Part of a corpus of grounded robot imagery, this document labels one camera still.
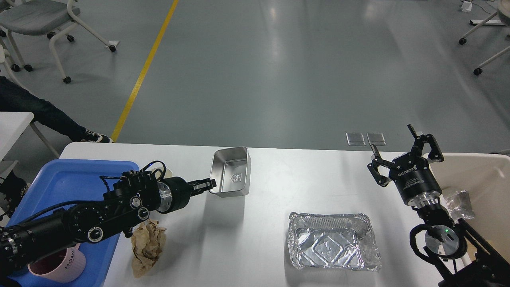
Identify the white side table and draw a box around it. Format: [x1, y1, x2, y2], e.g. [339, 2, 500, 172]
[0, 112, 60, 176]

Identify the aluminium foil tray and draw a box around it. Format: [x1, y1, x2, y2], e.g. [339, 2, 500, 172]
[287, 212, 382, 272]

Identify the crumpled brown paper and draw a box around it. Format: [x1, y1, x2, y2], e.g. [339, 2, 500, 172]
[131, 219, 167, 278]

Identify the grey office chair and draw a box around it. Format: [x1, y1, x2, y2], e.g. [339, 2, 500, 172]
[0, 0, 117, 83]

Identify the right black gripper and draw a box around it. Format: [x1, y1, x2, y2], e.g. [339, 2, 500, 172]
[367, 124, 445, 206]

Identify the metal floor plate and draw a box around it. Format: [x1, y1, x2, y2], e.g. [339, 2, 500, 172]
[366, 132, 387, 146]
[346, 132, 366, 147]

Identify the steel rectangular tin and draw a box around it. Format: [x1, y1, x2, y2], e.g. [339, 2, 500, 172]
[209, 146, 251, 198]

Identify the brown paper in bin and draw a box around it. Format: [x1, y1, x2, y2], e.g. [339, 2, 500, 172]
[476, 238, 510, 278]

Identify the left metal floor plate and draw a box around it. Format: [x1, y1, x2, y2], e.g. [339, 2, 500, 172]
[346, 132, 366, 147]

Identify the white floor power adapter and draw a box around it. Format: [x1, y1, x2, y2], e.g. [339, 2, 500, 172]
[461, 0, 473, 13]

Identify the person in dark trousers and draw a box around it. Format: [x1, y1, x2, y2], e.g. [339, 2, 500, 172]
[0, 76, 113, 143]

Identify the white paper cup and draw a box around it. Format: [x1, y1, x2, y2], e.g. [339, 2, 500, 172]
[163, 168, 173, 179]

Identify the beige plastic bin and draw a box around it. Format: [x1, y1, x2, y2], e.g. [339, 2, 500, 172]
[418, 153, 509, 285]

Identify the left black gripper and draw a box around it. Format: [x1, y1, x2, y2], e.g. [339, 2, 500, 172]
[158, 177, 217, 214]

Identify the right metal floor plate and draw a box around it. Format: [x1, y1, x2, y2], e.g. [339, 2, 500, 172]
[366, 132, 387, 146]

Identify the white chair base right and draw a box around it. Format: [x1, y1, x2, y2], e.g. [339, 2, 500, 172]
[458, 0, 510, 77]

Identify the crumpled clear plastic wrap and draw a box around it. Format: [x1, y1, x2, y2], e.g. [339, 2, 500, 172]
[443, 189, 475, 223]

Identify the pink HOME mug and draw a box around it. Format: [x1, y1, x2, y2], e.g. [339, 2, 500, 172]
[28, 243, 87, 283]

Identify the blue plastic tray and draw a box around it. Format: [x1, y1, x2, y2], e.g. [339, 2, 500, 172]
[6, 159, 139, 287]

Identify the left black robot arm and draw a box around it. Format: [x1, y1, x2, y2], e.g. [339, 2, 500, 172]
[1, 167, 217, 278]

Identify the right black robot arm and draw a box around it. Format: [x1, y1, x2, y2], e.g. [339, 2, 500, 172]
[367, 125, 510, 287]

